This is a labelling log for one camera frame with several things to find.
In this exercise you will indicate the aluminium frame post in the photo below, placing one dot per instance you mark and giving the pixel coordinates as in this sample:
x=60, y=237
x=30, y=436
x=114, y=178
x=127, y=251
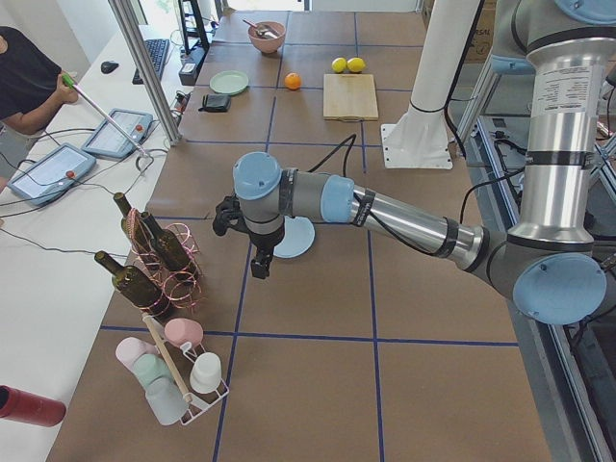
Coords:
x=130, y=28

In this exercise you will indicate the white cup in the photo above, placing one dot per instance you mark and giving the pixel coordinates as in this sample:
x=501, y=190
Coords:
x=206, y=373

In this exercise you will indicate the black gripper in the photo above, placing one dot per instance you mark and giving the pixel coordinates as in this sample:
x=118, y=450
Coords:
x=266, y=240

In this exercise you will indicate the copper wire bottle rack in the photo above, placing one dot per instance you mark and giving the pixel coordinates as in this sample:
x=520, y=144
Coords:
x=182, y=287

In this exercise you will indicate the metal stick green handle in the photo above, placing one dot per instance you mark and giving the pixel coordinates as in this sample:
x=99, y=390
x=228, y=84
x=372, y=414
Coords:
x=69, y=82

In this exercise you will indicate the orange fruit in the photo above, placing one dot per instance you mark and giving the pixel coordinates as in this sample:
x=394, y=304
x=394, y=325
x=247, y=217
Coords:
x=292, y=81

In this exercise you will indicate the person in black shirt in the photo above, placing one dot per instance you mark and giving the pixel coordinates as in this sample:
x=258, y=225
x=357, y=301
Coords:
x=32, y=88

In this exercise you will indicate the light green plate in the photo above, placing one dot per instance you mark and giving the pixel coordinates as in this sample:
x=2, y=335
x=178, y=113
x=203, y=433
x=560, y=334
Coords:
x=229, y=82

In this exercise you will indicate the red bottle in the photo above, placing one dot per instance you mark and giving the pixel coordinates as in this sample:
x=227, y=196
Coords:
x=25, y=407

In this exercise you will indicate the black computer mouse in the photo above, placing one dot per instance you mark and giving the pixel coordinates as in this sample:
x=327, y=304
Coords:
x=108, y=67

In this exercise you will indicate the white wire cup rack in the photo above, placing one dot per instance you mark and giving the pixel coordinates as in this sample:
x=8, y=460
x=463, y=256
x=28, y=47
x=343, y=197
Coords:
x=201, y=403

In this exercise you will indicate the teach pendant near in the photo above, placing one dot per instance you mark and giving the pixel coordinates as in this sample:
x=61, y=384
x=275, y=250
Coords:
x=54, y=174

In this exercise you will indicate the yellow lemon far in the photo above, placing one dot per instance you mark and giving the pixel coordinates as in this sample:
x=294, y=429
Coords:
x=339, y=65

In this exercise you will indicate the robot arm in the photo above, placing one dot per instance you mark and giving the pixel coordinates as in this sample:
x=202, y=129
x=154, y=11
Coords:
x=543, y=263

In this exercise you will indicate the metal scoop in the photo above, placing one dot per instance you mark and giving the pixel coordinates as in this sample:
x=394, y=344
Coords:
x=263, y=30

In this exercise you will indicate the light blue plate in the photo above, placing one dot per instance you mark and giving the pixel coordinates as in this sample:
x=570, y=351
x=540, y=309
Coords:
x=299, y=237

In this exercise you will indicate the grey cup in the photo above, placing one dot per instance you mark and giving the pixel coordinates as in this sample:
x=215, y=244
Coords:
x=166, y=401

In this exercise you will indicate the pink cup left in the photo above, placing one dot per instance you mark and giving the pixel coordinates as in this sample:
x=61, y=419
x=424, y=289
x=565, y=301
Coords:
x=130, y=349

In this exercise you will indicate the dark wine bottle middle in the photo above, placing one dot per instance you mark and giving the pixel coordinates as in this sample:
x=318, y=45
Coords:
x=166, y=245

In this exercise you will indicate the mint green cup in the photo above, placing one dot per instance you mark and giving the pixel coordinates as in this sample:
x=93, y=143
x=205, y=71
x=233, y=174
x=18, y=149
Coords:
x=150, y=367

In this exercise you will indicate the pink cup upper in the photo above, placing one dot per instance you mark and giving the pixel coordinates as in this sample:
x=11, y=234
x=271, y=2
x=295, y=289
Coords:
x=181, y=330

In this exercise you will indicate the pink cup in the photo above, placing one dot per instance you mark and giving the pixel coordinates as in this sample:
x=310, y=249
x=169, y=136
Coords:
x=130, y=349
x=181, y=330

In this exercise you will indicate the bamboo cutting board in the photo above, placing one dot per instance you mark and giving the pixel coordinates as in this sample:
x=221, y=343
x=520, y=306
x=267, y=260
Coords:
x=349, y=97

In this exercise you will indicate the teach pendant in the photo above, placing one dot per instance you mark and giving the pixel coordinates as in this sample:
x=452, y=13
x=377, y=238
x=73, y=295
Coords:
x=54, y=174
x=107, y=142

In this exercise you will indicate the dark wine bottle rear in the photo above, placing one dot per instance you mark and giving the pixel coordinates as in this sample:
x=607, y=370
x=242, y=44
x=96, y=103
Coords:
x=131, y=225

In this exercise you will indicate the pink bowl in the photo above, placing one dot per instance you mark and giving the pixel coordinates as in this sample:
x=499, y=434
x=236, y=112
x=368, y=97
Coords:
x=265, y=45

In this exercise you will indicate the dark grey folded cloth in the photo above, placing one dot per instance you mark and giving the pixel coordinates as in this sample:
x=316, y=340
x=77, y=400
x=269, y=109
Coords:
x=215, y=103

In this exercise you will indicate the teach pendant far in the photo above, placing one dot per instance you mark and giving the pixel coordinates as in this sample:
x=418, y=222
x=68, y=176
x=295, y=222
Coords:
x=107, y=142

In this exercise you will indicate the black keyboard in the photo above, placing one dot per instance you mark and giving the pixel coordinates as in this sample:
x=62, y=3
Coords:
x=157, y=49

